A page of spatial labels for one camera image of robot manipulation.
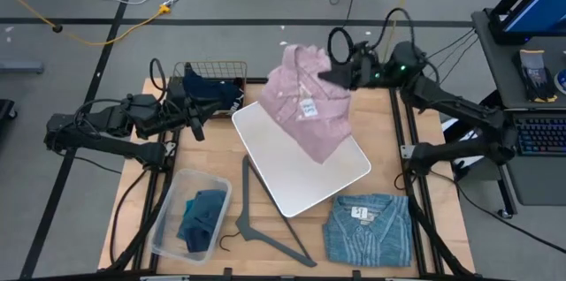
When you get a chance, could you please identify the pink button shirt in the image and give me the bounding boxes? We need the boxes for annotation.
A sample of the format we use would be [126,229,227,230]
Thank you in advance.
[258,43,354,166]

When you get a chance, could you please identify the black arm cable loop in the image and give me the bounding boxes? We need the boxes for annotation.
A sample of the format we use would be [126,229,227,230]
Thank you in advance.
[149,57,168,95]
[326,27,355,65]

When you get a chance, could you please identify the grey clothes hanger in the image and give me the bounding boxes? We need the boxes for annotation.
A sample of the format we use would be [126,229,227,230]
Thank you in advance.
[219,154,318,269]

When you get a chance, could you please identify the navy printed sweatshirt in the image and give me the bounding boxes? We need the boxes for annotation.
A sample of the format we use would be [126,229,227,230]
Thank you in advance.
[182,70,244,113]

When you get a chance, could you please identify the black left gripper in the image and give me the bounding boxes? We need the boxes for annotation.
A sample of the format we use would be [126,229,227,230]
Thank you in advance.
[165,95,222,143]

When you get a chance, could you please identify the teal cloth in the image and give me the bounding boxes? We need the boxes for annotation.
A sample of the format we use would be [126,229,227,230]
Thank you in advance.
[184,199,198,229]

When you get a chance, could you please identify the white woven plastic basket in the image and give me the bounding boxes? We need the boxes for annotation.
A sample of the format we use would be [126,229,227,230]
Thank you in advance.
[231,100,372,219]

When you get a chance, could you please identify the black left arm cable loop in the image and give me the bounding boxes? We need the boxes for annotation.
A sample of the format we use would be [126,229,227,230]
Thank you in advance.
[149,57,168,95]

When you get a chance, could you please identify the light blue denim garment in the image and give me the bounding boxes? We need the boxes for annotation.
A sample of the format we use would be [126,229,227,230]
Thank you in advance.
[322,193,415,269]

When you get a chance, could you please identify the dark grey desk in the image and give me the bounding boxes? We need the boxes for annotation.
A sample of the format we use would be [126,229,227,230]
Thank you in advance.
[470,6,566,207]

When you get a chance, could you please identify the black computer monitor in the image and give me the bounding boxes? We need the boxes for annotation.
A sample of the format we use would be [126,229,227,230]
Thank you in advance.
[488,0,566,46]

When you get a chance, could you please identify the black cable bundle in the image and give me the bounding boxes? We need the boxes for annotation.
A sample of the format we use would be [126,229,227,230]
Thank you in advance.
[426,27,481,86]

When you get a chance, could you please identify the black backlit keyboard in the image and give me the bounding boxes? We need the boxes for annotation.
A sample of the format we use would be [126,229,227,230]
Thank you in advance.
[512,110,566,157]

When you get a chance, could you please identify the grey work glove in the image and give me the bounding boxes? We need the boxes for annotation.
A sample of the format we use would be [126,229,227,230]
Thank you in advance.
[515,49,559,103]

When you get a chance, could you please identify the slate blue cloth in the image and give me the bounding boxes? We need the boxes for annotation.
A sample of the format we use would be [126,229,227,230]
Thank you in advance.
[176,189,227,254]

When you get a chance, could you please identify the clear plastic storage bin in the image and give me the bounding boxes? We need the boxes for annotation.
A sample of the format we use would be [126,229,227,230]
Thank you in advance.
[149,168,233,266]

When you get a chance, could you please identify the black right arm cable loop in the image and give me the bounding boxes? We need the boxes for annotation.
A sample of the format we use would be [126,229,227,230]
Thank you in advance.
[326,27,355,65]

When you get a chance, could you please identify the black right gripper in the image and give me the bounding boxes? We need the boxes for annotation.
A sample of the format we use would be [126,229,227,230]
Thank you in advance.
[317,41,386,91]

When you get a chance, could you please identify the black right arm cable arch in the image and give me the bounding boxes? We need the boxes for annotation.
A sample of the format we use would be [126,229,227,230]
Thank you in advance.
[374,6,417,52]

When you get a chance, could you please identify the black table frame rail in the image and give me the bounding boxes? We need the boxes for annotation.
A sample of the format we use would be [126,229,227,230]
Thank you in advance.
[388,88,477,277]
[105,139,178,273]
[145,76,402,93]

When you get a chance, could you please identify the metal wire basket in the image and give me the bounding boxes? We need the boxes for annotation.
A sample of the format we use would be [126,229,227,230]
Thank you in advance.
[171,60,249,118]

